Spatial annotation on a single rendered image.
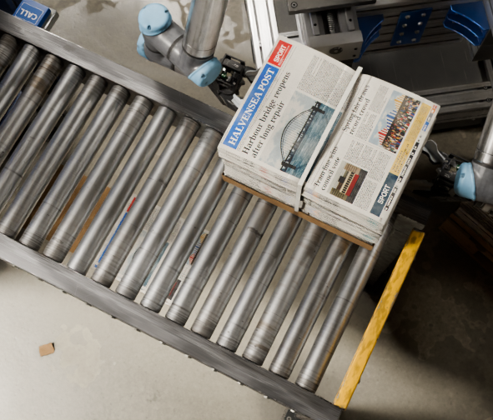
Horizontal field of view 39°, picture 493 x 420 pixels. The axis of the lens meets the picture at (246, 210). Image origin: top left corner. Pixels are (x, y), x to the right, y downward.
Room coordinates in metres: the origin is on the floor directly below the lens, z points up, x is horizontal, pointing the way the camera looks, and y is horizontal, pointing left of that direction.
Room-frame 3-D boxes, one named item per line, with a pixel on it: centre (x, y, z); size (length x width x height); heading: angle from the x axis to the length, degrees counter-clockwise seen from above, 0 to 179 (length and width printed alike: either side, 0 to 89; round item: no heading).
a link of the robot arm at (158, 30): (0.87, 0.15, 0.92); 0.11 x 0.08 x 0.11; 40
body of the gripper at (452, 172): (0.46, -0.50, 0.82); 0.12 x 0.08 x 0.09; 57
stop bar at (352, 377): (0.18, -0.27, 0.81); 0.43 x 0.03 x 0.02; 147
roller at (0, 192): (0.69, 0.51, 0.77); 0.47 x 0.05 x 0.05; 147
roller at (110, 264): (0.51, 0.23, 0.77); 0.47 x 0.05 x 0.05; 147
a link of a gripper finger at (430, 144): (0.56, -0.44, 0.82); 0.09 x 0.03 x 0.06; 31
